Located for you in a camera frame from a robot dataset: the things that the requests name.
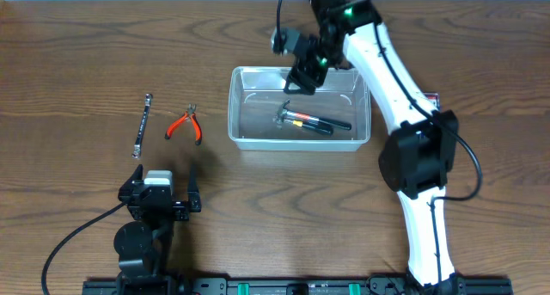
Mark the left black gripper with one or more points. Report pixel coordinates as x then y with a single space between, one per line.
161 204

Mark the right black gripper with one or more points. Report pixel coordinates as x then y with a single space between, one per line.
301 67

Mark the small claw hammer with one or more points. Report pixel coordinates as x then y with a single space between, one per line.
285 113

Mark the black yellow screwdriver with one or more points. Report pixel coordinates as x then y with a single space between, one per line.
322 129

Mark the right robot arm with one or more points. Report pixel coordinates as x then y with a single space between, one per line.
419 152

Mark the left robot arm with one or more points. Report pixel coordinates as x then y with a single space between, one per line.
144 243

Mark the clear plastic container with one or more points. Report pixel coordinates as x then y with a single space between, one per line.
256 93

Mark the silver black wrench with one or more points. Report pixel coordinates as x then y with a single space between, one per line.
137 151

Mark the precision screwdriver set case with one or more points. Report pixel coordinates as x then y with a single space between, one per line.
434 99

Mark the orange handled pliers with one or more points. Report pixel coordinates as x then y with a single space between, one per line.
190 114

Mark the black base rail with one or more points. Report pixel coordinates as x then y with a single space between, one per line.
377 284

